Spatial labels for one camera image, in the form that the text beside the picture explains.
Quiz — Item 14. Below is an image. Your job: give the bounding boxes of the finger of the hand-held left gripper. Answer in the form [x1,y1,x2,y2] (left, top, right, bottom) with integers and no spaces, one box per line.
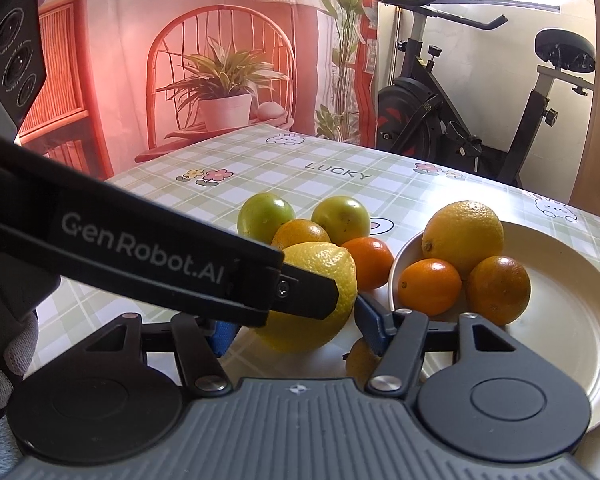
[267,262,339,321]

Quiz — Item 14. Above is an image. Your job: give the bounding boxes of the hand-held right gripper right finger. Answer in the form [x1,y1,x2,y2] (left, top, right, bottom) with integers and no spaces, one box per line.
[354,294,533,396]

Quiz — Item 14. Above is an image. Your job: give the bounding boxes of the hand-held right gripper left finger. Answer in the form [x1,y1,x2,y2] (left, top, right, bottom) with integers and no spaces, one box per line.
[80,312,241,395]

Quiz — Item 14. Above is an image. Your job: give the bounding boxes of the yellow lemon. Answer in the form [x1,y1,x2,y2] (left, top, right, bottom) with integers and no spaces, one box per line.
[254,241,358,353]
[421,201,505,279]

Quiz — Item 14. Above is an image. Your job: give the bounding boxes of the small tan fruit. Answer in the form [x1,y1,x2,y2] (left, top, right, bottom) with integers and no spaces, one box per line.
[344,337,383,387]

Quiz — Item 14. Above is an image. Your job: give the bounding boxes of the small bright mandarin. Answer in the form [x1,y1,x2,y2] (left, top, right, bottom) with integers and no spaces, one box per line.
[341,236,395,291]

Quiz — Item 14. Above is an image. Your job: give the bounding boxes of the green citrus fruit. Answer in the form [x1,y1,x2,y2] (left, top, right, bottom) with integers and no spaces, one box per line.
[311,196,371,246]
[237,192,297,242]

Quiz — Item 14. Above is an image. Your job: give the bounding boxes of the dark orange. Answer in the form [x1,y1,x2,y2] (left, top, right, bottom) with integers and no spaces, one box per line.
[466,255,532,326]

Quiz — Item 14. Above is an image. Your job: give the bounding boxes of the cream round plate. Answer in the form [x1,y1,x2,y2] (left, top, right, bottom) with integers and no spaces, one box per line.
[388,220,600,433]

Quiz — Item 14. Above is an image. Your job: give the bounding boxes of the person's left hand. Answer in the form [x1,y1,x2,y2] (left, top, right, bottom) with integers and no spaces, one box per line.
[0,311,40,423]

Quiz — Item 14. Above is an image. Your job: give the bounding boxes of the green plaid tablecloth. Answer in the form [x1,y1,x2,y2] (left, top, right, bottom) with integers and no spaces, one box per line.
[30,122,600,471]

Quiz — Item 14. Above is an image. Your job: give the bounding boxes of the printed backdrop cloth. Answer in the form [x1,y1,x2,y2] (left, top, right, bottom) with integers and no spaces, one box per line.
[17,0,379,181]

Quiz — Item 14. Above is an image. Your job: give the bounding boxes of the black exercise bike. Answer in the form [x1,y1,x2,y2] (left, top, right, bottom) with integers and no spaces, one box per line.
[375,0,598,188]

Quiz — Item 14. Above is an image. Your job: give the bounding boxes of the metal stand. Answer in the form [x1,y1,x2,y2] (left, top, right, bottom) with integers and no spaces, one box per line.
[377,0,406,83]

